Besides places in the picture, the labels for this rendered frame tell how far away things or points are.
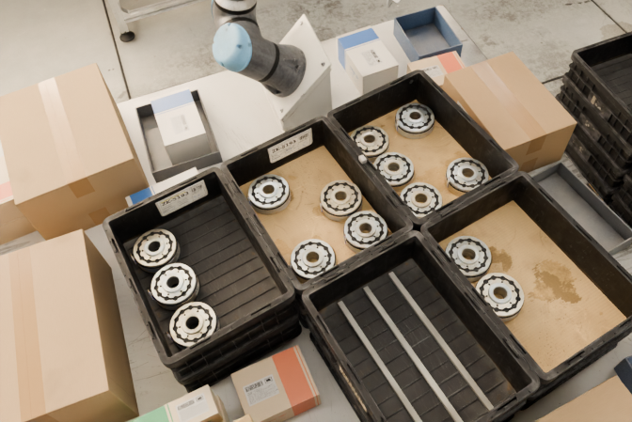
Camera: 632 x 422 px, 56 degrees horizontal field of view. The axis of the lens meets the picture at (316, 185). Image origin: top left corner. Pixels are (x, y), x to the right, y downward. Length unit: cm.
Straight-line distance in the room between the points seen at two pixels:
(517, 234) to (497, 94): 42
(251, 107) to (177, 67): 130
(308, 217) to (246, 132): 46
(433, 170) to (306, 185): 33
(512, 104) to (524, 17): 170
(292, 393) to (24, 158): 90
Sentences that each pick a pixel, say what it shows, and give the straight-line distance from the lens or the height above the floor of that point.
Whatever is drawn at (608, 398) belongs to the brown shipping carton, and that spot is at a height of 86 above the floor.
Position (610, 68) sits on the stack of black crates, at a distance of 243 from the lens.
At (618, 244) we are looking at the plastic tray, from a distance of 163.
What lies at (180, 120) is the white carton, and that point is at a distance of 177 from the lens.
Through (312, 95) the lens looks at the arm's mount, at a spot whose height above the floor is 84.
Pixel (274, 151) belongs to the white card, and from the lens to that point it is 150.
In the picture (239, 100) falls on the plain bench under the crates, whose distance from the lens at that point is 191.
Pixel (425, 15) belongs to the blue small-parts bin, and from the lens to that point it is 209.
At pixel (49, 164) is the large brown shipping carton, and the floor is 90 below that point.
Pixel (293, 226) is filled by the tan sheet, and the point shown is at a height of 83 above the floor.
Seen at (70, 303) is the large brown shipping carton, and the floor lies 90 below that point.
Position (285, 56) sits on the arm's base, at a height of 94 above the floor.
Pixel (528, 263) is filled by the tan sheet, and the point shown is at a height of 83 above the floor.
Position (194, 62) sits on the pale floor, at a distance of 313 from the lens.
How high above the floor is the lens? 206
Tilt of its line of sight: 55 degrees down
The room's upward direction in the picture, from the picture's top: 6 degrees counter-clockwise
